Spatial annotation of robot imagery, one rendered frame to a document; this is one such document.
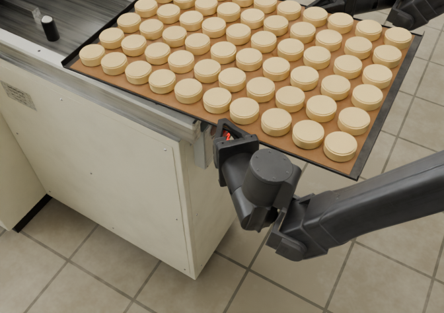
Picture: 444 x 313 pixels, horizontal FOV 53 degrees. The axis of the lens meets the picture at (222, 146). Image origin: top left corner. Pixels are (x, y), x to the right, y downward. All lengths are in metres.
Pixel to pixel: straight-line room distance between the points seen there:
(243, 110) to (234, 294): 1.01
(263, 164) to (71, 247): 1.32
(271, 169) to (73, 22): 0.84
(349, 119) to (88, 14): 0.81
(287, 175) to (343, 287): 1.17
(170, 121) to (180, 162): 0.12
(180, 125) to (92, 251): 0.98
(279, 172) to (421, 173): 0.17
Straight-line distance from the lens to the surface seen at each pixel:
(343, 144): 0.71
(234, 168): 0.67
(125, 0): 1.25
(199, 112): 0.78
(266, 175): 0.57
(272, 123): 0.73
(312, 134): 0.72
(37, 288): 1.79
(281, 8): 0.99
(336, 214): 0.58
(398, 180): 0.54
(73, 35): 1.24
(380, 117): 0.80
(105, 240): 1.80
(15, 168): 1.68
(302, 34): 0.91
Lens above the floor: 1.56
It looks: 52 degrees down
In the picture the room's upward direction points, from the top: straight up
